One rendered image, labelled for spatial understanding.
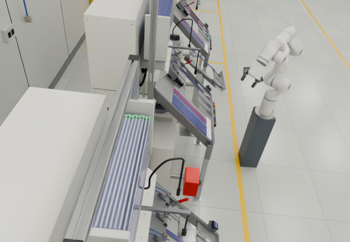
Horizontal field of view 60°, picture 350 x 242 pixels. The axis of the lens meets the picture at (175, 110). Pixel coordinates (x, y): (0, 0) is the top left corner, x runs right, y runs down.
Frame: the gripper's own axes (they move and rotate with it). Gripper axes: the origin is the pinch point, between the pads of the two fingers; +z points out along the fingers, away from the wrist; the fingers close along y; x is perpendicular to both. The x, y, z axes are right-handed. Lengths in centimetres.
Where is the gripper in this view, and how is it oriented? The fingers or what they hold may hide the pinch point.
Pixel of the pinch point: (247, 83)
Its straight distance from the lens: 210.2
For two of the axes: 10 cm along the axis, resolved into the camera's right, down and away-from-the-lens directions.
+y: -8.3, -4.8, -2.9
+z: -5.4, 8.3, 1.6
